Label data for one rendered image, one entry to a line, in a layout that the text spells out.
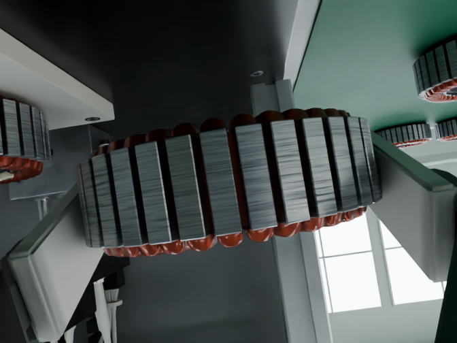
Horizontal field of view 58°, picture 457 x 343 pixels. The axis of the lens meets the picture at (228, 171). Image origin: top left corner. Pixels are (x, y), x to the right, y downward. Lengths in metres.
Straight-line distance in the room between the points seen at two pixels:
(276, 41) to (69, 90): 0.12
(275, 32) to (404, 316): 7.01
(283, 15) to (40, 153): 0.14
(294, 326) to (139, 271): 0.23
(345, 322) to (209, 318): 6.53
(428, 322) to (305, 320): 7.01
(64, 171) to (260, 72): 0.18
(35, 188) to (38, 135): 0.14
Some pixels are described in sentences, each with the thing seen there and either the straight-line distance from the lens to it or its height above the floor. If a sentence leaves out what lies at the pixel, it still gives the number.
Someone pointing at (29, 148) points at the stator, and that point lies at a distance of 0.24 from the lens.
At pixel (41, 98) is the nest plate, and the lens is 0.25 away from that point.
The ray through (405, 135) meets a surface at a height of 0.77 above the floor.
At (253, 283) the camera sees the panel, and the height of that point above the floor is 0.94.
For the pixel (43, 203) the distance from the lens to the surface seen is 0.40.
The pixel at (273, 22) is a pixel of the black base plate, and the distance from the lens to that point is 0.21.
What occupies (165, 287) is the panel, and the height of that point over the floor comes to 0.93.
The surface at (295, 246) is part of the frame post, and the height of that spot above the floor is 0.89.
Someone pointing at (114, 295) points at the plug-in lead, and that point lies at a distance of 0.42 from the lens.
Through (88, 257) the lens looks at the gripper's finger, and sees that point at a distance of 0.16.
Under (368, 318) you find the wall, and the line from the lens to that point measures 7.05.
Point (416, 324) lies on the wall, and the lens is 7.27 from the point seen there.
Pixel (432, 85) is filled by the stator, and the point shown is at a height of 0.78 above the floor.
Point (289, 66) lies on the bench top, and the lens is 0.36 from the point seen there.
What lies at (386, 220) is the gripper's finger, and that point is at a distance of 0.16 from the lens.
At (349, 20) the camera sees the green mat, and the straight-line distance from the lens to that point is 0.29.
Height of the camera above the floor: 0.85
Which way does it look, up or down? 5 degrees down
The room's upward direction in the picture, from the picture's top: 172 degrees clockwise
